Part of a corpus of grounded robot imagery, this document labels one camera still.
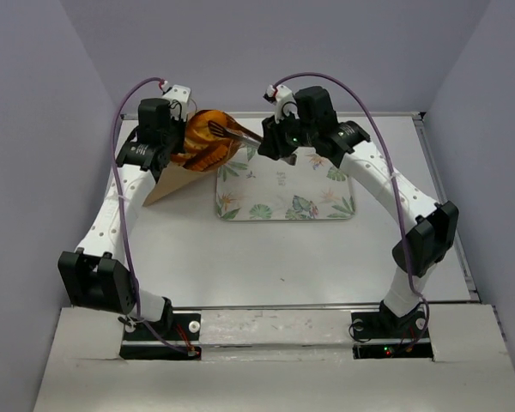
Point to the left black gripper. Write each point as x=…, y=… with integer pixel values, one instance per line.
x=180, y=125

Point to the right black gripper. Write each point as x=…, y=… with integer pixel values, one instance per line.
x=273, y=145

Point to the long seeded fake baguette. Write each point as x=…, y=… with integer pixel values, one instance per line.
x=198, y=137

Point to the brown paper bag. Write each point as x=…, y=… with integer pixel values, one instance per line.
x=174, y=177

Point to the metal kitchen tongs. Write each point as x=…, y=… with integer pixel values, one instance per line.
x=240, y=135

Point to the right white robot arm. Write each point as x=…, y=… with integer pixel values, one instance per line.
x=427, y=227

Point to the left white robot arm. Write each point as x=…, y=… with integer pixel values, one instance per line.
x=99, y=274

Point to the ridged orange fake bread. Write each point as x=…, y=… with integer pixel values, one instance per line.
x=208, y=159

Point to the floral leaf print tray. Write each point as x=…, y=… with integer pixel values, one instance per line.
x=251, y=187

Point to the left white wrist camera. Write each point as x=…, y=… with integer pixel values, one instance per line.
x=178, y=96

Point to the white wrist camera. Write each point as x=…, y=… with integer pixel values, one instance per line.
x=178, y=96
x=282, y=98

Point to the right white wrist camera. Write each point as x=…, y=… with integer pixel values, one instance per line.
x=282, y=98

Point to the aluminium front rail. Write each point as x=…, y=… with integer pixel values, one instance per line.
x=368, y=306

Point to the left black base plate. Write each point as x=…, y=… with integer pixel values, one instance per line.
x=179, y=342

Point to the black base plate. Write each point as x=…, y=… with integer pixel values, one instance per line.
x=374, y=341
x=179, y=342

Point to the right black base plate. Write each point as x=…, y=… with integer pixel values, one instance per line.
x=374, y=341

